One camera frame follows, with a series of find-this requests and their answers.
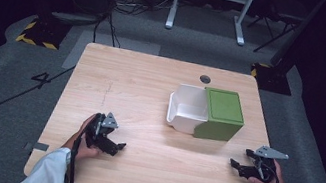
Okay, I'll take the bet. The black floor tape mark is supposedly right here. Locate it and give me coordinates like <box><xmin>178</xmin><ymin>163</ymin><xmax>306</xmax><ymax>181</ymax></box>
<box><xmin>29</xmin><ymin>69</ymin><xmax>53</xmax><ymax>92</ymax></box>

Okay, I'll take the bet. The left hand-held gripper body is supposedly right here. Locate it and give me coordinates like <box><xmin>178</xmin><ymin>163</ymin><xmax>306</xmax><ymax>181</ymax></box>
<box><xmin>82</xmin><ymin>108</ymin><xmax>121</xmax><ymax>153</ymax></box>

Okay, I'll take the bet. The black tripod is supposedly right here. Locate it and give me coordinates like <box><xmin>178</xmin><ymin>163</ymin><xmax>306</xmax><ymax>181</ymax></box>
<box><xmin>242</xmin><ymin>6</ymin><xmax>302</xmax><ymax>61</ymax></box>

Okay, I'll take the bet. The person's left hand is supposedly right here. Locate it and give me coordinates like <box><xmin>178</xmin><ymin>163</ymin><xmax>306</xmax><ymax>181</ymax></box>
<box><xmin>61</xmin><ymin>109</ymin><xmax>110</xmax><ymax>165</ymax></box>

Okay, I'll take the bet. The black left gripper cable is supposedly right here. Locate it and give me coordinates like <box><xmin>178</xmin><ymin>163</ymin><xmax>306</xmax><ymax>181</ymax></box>
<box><xmin>65</xmin><ymin>123</ymin><xmax>92</xmax><ymax>183</ymax></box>

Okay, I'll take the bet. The white plastic drawer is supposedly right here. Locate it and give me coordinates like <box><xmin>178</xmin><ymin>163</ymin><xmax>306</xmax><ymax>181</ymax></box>
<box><xmin>163</xmin><ymin>81</ymin><xmax>215</xmax><ymax>138</ymax></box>

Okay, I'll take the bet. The bundle of black floor cables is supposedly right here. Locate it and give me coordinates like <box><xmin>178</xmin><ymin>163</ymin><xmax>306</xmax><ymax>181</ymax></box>
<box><xmin>90</xmin><ymin>0</ymin><xmax>176</xmax><ymax>56</ymax></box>

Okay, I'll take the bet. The green drawer cabinet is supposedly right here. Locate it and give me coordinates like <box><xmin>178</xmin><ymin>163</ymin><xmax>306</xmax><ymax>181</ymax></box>
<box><xmin>191</xmin><ymin>85</ymin><xmax>251</xmax><ymax>147</ymax></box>

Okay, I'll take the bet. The grey table cable grommet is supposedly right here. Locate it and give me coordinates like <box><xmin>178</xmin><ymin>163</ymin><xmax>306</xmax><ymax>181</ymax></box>
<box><xmin>198</xmin><ymin>74</ymin><xmax>212</xmax><ymax>85</ymax></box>

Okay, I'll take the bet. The small grey tape strip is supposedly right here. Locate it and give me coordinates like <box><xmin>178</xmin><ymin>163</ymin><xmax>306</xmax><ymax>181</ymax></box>
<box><xmin>32</xmin><ymin>141</ymin><xmax>50</xmax><ymax>152</ymax></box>

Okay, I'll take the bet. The striped black stand base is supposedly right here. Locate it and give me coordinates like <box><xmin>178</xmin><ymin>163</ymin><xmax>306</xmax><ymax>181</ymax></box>
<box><xmin>247</xmin><ymin>61</ymin><xmax>297</xmax><ymax>97</ymax></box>
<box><xmin>14</xmin><ymin>13</ymin><xmax>74</xmax><ymax>53</ymax></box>

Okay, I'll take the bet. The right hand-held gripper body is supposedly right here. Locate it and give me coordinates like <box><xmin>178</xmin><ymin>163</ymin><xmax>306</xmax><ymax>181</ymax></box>
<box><xmin>248</xmin><ymin>143</ymin><xmax>291</xmax><ymax>183</ymax></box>

